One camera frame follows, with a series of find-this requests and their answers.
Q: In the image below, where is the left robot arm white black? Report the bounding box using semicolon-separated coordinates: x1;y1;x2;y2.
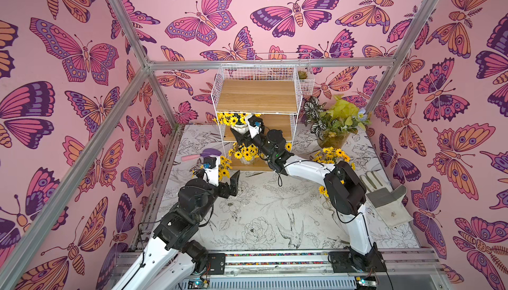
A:
113;169;241;289

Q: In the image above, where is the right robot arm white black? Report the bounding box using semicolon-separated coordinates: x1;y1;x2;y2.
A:
232;126;388;272

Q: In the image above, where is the purple pink garden trowel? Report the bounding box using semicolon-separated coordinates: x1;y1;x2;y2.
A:
181;148;222;162

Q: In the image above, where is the leafy plant in glass vase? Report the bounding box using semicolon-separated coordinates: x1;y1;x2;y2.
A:
303;95;371;148

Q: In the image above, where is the white grey gardening glove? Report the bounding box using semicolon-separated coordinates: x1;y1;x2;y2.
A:
360;171;412;229

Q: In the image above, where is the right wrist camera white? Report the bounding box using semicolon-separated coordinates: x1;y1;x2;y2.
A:
247;115;264;139

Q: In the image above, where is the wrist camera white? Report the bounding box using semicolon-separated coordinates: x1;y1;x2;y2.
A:
247;115;264;139
203;156;220;187

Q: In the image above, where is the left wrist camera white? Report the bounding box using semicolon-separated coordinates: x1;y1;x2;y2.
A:
203;156;220;187

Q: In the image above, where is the white wire shelf rack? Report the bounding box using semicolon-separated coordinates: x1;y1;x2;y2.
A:
210;63;315;172

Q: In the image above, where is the small succulent in wire basket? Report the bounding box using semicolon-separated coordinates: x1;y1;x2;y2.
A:
298;70;308;80

